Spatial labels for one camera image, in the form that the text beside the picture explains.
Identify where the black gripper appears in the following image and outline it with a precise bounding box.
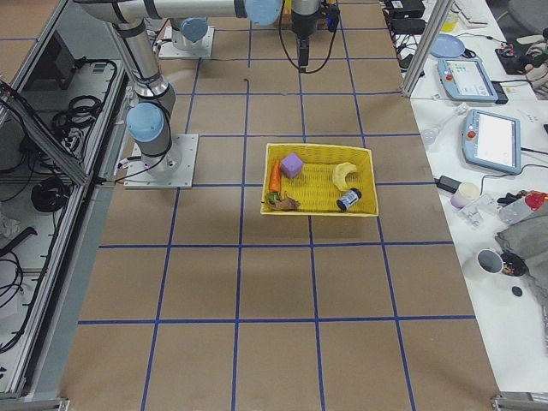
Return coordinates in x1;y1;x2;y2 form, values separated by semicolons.
291;10;319;71

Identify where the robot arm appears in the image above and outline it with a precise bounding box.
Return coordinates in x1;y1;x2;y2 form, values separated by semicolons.
74;1;339;102
170;17;209;51

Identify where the purple foam cube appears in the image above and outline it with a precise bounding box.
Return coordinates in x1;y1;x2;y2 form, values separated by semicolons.
281;152;304;179

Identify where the yellow toy banana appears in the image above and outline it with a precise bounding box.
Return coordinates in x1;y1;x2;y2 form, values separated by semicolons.
332;162;358;192

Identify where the orange toy carrot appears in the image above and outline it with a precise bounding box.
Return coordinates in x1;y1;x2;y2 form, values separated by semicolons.
266;159;282;205

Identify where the blue plate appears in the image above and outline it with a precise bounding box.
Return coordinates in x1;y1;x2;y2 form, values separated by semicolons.
430;33;466;58

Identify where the yellow woven basket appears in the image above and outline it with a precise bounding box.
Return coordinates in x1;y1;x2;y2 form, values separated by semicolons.
260;143;378;217

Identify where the brown toy animal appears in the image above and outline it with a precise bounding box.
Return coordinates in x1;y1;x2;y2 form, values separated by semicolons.
271;197;301;211

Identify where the upper teach pendant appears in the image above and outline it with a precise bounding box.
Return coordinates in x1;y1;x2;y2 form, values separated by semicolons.
437;58;499;103

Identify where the teach pendant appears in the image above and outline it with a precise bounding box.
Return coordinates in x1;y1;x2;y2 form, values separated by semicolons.
462;109;521;176
437;58;499;103

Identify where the black power adapter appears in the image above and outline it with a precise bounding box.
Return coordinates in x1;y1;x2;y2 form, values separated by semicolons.
434;176;462;194

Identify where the lower teach pendant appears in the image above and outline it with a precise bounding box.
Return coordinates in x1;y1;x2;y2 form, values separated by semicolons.
462;109;521;176

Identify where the white purple jar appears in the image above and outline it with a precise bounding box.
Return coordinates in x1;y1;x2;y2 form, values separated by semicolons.
450;182;480;209

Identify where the grey cloth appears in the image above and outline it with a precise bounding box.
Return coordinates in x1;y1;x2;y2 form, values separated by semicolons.
495;211;547;345

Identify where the black bowl with snacks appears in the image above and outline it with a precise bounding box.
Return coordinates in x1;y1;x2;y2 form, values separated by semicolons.
501;252;529;277

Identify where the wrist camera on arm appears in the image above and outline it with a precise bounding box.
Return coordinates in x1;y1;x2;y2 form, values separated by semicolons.
322;2;340;33

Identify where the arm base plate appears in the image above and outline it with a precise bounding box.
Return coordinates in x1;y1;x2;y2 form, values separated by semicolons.
156;26;215;60
122;134;199;189

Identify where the aluminium frame post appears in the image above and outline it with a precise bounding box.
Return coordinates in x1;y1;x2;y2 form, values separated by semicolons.
402;0;453;98

